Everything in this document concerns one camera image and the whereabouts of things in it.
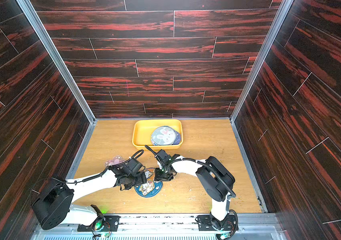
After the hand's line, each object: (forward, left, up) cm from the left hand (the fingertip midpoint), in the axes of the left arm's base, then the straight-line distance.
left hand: (144, 182), depth 87 cm
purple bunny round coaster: (+33, -20, +2) cm, 38 cm away
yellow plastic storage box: (+40, +7, +2) cm, 40 cm away
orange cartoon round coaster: (-3, -5, 0) cm, 6 cm away
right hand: (+4, -9, -1) cm, 10 cm away
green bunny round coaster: (+35, -10, +2) cm, 36 cm away
